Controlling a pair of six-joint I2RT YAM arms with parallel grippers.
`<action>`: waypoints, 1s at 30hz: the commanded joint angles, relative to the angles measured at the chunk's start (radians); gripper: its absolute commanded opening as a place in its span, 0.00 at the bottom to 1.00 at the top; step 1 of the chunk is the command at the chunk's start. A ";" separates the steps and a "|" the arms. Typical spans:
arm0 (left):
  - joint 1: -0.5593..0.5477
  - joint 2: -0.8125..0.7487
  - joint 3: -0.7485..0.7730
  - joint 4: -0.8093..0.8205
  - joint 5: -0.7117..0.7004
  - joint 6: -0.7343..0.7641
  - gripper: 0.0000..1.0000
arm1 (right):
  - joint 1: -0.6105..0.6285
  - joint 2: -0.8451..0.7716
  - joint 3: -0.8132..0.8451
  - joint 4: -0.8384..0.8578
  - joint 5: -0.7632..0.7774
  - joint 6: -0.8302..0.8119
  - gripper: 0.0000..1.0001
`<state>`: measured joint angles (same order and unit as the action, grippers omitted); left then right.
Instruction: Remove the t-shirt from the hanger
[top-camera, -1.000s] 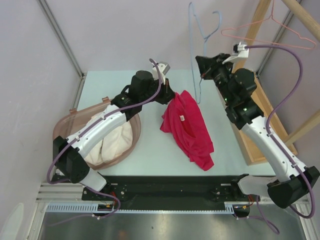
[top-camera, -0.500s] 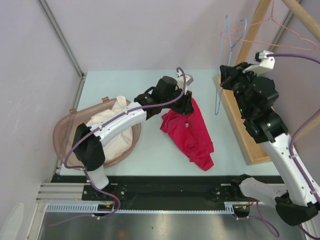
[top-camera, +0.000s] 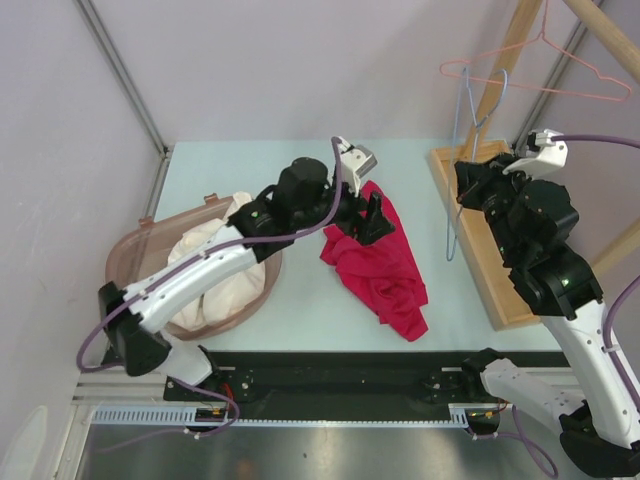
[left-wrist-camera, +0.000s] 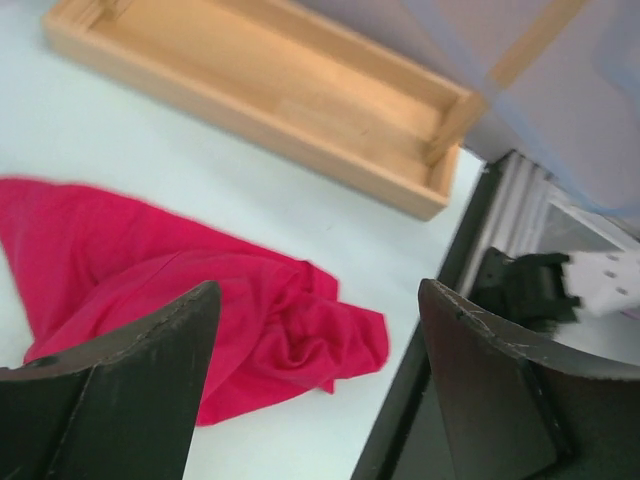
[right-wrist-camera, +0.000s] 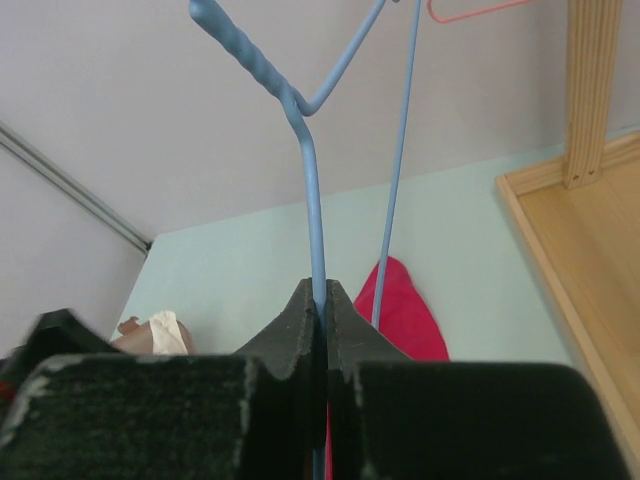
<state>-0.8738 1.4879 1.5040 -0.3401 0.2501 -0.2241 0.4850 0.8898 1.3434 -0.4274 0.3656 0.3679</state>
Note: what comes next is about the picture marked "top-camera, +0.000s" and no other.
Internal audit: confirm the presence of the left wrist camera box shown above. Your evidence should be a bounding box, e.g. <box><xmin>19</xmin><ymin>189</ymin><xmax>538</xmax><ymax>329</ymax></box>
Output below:
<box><xmin>338</xmin><ymin>137</ymin><xmax>378</xmax><ymax>196</ymax></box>

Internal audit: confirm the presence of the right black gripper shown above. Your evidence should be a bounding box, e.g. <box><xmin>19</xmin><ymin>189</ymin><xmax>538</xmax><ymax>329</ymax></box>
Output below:
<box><xmin>455</xmin><ymin>151</ymin><xmax>535</xmax><ymax>262</ymax></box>

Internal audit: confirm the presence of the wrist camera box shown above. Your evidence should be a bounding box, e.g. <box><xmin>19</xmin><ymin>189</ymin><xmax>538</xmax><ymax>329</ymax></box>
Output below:
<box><xmin>502</xmin><ymin>129</ymin><xmax>568</xmax><ymax>179</ymax></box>
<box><xmin>338</xmin><ymin>137</ymin><xmax>378</xmax><ymax>196</ymax></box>

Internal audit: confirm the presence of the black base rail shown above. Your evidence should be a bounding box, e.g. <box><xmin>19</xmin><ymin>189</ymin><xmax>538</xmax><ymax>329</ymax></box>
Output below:
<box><xmin>164</xmin><ymin>349</ymin><xmax>506</xmax><ymax>421</ymax></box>

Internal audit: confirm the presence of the blue wire hanger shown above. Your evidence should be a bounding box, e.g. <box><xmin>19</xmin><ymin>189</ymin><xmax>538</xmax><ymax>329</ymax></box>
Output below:
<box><xmin>445</xmin><ymin>67</ymin><xmax>509</xmax><ymax>262</ymax></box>

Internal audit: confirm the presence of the red t shirt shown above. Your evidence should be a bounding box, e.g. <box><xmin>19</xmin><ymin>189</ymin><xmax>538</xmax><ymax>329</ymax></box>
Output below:
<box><xmin>320</xmin><ymin>180</ymin><xmax>428</xmax><ymax>342</ymax></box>

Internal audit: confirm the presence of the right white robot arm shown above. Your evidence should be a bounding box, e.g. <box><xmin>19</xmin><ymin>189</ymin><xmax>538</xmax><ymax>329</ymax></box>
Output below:
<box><xmin>455</xmin><ymin>154</ymin><xmax>639</xmax><ymax>478</ymax></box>

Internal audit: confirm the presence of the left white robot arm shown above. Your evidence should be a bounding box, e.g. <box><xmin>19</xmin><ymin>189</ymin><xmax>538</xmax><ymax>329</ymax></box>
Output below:
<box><xmin>98</xmin><ymin>148</ymin><xmax>395</xmax><ymax>400</ymax></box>

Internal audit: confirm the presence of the white cable duct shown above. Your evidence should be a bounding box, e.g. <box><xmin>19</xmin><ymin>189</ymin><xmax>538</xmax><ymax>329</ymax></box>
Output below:
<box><xmin>91</xmin><ymin>405</ymin><xmax>469</xmax><ymax>429</ymax></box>

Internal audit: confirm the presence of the wooden clothes rack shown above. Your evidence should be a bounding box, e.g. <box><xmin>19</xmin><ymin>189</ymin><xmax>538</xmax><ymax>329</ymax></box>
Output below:
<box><xmin>430</xmin><ymin>1</ymin><xmax>639</xmax><ymax>331</ymax></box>

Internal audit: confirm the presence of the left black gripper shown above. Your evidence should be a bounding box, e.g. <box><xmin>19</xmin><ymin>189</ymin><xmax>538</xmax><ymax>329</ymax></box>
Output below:
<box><xmin>293</xmin><ymin>171</ymin><xmax>395</xmax><ymax>247</ymax></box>

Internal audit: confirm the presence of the brown translucent plastic basket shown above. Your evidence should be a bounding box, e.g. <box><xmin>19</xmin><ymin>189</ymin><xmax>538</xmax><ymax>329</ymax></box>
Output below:
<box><xmin>105</xmin><ymin>194</ymin><xmax>282</xmax><ymax>341</ymax></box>

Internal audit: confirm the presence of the white t shirt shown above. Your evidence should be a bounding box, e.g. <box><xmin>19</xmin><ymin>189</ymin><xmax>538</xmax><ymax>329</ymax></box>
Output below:
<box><xmin>167</xmin><ymin>191</ymin><xmax>266</xmax><ymax>332</ymax></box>

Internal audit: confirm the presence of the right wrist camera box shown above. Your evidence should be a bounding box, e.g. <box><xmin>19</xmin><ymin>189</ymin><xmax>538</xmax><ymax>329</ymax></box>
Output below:
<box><xmin>502</xmin><ymin>129</ymin><xmax>568</xmax><ymax>179</ymax></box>

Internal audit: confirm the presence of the pink wire hanger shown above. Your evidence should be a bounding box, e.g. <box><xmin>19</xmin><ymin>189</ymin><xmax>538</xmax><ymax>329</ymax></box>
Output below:
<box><xmin>439</xmin><ymin>1</ymin><xmax>639</xmax><ymax>102</ymax></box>

